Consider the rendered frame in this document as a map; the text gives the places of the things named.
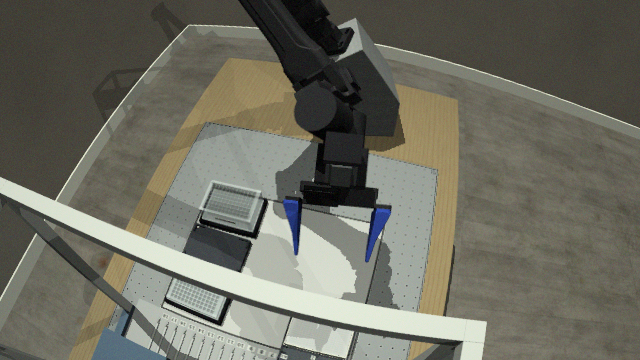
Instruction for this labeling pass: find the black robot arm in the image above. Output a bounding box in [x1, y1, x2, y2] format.
[238, 0, 369, 187]

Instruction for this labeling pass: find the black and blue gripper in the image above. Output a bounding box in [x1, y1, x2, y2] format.
[283, 181, 392, 262]

